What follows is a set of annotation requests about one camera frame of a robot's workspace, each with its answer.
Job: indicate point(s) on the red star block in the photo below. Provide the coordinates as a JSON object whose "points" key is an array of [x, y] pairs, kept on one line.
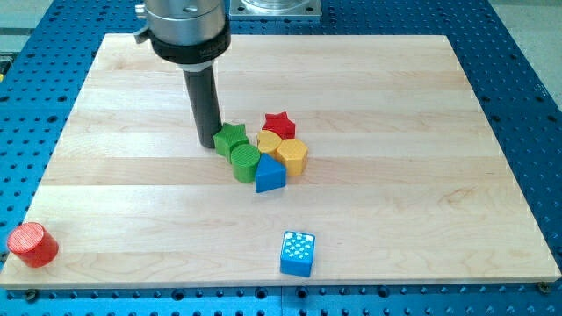
{"points": [[280, 124]]}

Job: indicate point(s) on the yellow half-round block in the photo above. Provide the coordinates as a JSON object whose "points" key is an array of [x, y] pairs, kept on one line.
{"points": [[268, 142]]}

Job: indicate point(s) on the blue perforated metal table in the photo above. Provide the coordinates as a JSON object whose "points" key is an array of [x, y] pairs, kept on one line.
{"points": [[46, 77]]}

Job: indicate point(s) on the green cylinder block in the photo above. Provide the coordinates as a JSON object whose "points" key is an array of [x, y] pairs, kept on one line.
{"points": [[244, 160]]}

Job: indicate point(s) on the blue triangle block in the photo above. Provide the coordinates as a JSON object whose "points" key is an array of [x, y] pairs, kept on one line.
{"points": [[270, 174]]}

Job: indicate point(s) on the light wooden board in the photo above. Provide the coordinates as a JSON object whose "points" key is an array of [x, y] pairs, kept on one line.
{"points": [[405, 181]]}

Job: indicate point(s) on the blue cube block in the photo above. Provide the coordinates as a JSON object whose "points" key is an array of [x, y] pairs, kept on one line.
{"points": [[297, 253]]}

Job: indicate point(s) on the red cylinder block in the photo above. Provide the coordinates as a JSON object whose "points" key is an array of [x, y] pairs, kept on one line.
{"points": [[33, 244]]}

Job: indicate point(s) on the yellow hexagon block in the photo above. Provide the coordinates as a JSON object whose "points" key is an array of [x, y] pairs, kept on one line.
{"points": [[292, 153]]}

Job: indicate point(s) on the green star block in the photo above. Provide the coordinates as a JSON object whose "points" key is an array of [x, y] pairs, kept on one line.
{"points": [[229, 138]]}

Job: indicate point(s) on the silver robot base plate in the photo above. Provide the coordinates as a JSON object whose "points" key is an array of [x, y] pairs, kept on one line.
{"points": [[274, 9]]}

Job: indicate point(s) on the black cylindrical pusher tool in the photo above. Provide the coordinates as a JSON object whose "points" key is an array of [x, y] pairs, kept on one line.
{"points": [[205, 108]]}

